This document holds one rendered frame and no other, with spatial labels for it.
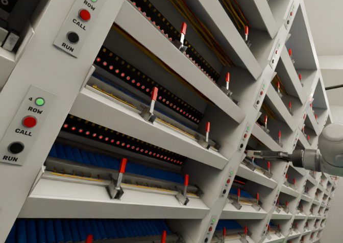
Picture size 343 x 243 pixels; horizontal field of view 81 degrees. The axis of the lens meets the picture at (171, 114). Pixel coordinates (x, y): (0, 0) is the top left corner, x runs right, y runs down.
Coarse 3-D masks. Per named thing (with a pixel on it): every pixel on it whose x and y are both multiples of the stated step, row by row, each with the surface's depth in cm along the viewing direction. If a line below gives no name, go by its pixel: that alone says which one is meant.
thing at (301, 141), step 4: (304, 124) 136; (300, 132) 137; (300, 136) 141; (304, 136) 148; (308, 136) 170; (300, 140) 145; (304, 140) 150; (300, 144) 181; (304, 144) 154; (308, 144) 160; (312, 144) 180; (308, 148) 164; (312, 148) 179
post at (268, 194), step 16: (304, 80) 137; (288, 96) 140; (272, 128) 139; (288, 128) 133; (288, 144) 129; (272, 160) 132; (256, 192) 131; (272, 192) 125; (272, 208) 127; (256, 224) 125
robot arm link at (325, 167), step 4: (320, 156) 78; (320, 160) 78; (324, 160) 75; (320, 164) 78; (324, 164) 76; (328, 164) 74; (320, 168) 78; (324, 168) 77; (328, 168) 75; (332, 168) 74; (336, 168) 72; (340, 168) 71; (324, 172) 79; (328, 172) 77; (332, 172) 75; (336, 172) 74; (340, 172) 73; (340, 176) 75
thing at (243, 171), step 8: (256, 160) 138; (240, 168) 86; (248, 168) 94; (264, 168) 133; (240, 176) 89; (248, 176) 94; (256, 176) 100; (264, 176) 110; (272, 176) 128; (280, 176) 126; (264, 184) 112; (272, 184) 120
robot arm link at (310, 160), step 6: (306, 150) 83; (312, 150) 82; (318, 150) 81; (306, 156) 81; (312, 156) 80; (318, 156) 79; (306, 162) 81; (312, 162) 79; (318, 162) 78; (306, 168) 82; (312, 168) 80; (318, 168) 79
